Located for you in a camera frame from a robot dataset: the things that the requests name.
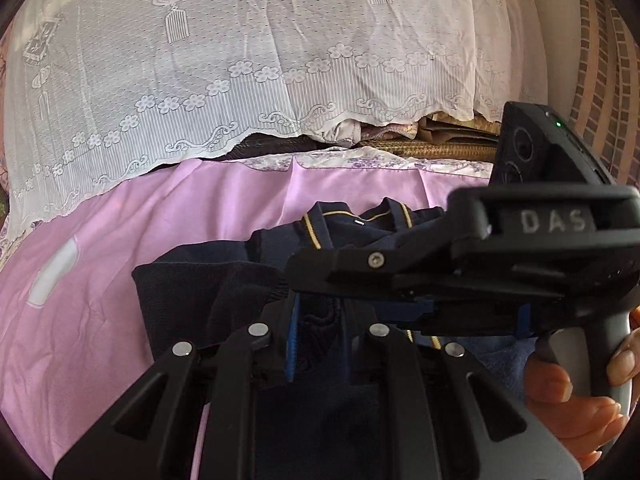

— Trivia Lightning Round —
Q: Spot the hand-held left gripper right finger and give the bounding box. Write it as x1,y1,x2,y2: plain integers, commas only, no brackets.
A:
343,304,585,480

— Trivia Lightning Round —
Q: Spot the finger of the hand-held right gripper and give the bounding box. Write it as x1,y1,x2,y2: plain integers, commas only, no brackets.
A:
392,290,533,339
285,204,482,311

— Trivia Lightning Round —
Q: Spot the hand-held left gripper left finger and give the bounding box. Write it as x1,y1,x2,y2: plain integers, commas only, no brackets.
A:
52,294,302,480

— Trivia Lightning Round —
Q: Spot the navy knit sweater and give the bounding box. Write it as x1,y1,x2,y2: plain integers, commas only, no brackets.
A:
132,198,528,480

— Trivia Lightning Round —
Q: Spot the person's right hand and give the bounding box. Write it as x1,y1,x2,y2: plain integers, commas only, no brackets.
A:
524,305,640,472

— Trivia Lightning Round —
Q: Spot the woven bamboo mat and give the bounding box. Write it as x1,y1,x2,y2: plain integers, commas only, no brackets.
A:
357,139,501,161

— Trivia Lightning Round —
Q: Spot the pile of folded cloths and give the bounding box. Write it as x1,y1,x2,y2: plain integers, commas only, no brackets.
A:
322,112,503,145

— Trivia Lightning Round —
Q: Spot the pink satin bed sheet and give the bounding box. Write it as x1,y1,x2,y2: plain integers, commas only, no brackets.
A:
0,159,451,480

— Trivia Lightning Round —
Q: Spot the white lace cloth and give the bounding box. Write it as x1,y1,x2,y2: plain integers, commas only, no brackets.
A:
2,0,531,231

